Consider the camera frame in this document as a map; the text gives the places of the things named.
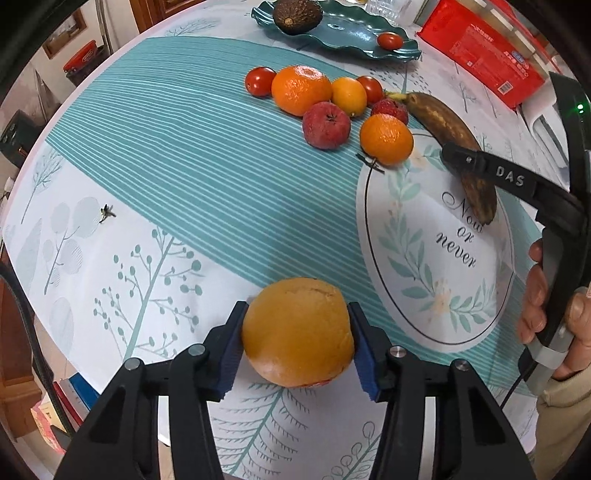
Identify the clear cut glass tumbler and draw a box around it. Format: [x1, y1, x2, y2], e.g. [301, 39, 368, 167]
[367, 0, 409, 24]

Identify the person's right forearm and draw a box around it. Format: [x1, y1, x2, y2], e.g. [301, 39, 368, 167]
[531, 369, 591, 468]

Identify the person's right hand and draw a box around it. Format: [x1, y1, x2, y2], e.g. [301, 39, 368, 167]
[516, 239, 591, 381]

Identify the black cable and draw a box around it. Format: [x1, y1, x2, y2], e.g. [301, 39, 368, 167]
[501, 364, 528, 408]

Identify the red round tin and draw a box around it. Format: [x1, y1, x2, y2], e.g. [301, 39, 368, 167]
[63, 41, 106, 86]

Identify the dark avocado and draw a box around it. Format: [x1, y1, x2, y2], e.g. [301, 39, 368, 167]
[272, 0, 324, 34]

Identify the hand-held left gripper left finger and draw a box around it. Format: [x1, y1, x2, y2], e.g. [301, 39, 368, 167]
[54, 301, 250, 480]

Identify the dark green wavy plate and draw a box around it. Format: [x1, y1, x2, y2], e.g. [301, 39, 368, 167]
[252, 0, 422, 62]

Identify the large orange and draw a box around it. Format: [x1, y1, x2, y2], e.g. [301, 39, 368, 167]
[241, 277, 355, 387]

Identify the mandarin orange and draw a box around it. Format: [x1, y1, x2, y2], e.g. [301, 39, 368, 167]
[271, 65, 334, 117]
[359, 113, 414, 167]

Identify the red paper cup package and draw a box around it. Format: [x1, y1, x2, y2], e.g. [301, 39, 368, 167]
[417, 0, 548, 109]

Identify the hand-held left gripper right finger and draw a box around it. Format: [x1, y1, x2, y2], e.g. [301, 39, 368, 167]
[347, 302, 539, 480]

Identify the brown overripe banana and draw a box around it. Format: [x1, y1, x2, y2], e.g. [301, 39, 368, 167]
[385, 91, 498, 225]

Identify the small yellow orange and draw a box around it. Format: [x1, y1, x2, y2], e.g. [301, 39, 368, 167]
[331, 76, 368, 119]

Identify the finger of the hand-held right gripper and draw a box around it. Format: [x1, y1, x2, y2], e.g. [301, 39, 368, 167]
[440, 142, 588, 224]

